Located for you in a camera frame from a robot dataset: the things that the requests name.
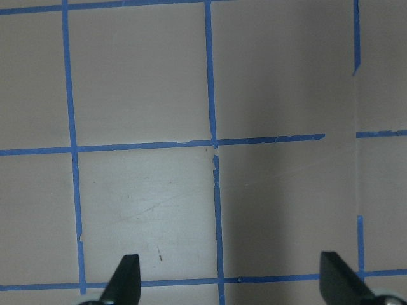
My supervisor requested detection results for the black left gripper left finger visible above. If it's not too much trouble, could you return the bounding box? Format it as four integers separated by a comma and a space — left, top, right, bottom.
98, 254, 141, 305

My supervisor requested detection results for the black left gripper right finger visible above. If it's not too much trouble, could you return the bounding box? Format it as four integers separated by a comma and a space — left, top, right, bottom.
319, 251, 382, 305

